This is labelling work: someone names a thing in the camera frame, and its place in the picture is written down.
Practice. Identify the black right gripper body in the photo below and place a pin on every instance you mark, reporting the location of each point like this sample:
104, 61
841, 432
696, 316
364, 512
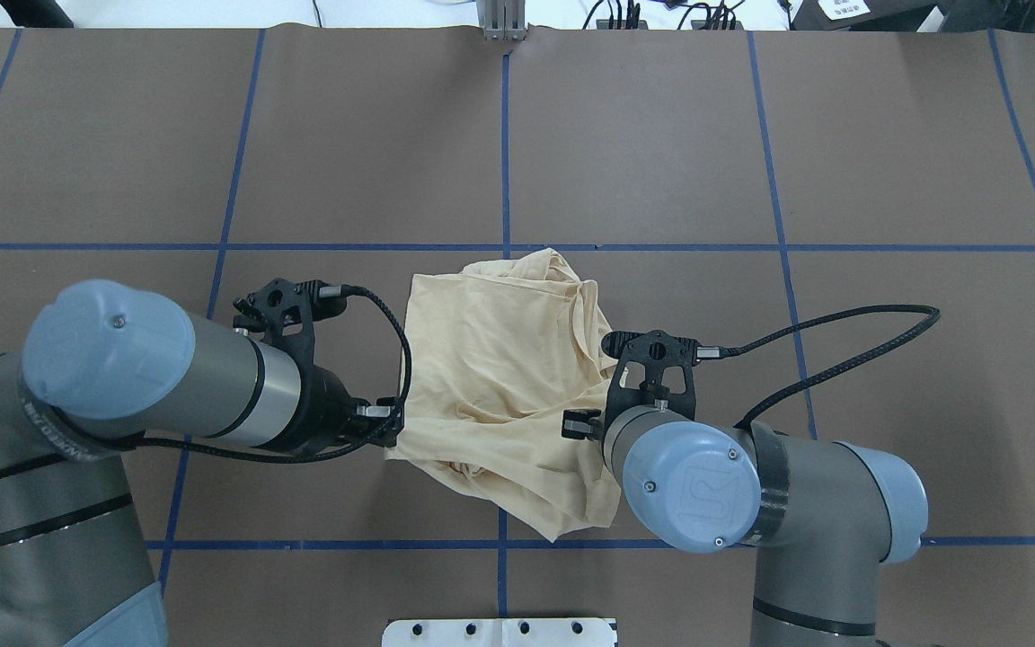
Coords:
581, 423

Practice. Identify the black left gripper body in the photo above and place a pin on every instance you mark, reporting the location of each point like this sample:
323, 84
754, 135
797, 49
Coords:
326, 415

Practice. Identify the cream long-sleeve printed shirt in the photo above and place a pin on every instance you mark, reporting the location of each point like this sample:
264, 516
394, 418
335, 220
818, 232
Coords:
501, 350

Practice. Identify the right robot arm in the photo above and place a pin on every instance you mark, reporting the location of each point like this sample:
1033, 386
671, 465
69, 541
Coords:
823, 517

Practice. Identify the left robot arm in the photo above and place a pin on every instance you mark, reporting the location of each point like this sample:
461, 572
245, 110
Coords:
108, 369

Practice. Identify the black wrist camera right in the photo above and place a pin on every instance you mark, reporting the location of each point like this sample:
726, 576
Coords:
653, 367

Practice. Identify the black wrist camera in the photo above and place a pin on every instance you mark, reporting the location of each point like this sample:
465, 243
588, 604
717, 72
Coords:
653, 367
284, 313

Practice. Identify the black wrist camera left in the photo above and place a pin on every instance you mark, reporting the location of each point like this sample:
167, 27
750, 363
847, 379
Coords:
284, 313

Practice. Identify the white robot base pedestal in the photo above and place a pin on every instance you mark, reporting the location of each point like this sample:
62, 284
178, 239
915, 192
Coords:
523, 631

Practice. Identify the aluminium frame post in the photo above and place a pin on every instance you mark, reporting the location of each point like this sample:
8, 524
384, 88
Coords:
502, 20

